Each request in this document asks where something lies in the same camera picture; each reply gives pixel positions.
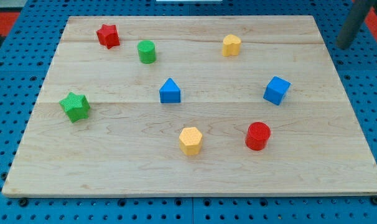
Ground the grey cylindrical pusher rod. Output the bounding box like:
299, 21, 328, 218
336, 0, 375, 50

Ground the yellow heart block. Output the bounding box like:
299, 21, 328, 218
222, 34, 241, 57

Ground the blue cube block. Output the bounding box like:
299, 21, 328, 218
263, 77, 291, 105

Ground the red cylinder block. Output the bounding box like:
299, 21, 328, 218
245, 122, 271, 151

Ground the blue triangle block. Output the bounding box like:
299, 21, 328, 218
159, 78, 181, 103

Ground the yellow hexagon block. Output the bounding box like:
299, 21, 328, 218
179, 127, 203, 156

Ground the green cylinder block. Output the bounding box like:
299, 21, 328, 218
137, 40, 157, 64

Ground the wooden board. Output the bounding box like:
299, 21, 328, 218
2, 16, 377, 198

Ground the red star block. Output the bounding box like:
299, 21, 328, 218
96, 24, 120, 49

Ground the green star block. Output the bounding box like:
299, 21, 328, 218
59, 92, 90, 123

